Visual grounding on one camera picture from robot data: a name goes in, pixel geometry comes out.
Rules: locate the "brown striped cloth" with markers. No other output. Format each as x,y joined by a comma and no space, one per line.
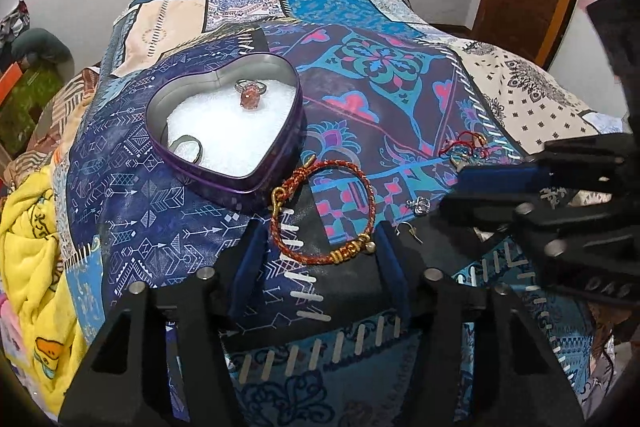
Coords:
65,104

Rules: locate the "green patterned bag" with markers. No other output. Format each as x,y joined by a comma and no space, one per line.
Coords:
27,107

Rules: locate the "grey-green cushion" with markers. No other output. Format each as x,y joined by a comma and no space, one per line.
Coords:
40,47

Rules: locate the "purple heart-shaped tin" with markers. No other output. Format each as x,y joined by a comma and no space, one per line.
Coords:
210,179

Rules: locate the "small silver earring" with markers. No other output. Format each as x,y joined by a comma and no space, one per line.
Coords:
410,230

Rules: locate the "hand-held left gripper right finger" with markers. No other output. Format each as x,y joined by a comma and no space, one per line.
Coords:
390,257

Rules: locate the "yellow fleece blanket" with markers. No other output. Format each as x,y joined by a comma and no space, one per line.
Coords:
30,267

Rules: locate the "blue patchwork blanket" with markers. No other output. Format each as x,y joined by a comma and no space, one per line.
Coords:
380,72

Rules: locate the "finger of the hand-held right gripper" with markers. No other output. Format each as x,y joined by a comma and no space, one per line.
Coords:
500,209
495,178

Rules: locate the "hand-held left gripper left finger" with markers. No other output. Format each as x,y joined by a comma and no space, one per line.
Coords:
254,252

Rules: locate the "small silver charm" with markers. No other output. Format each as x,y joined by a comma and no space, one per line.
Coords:
419,206

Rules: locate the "white foam padding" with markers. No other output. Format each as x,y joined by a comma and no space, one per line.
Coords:
225,132

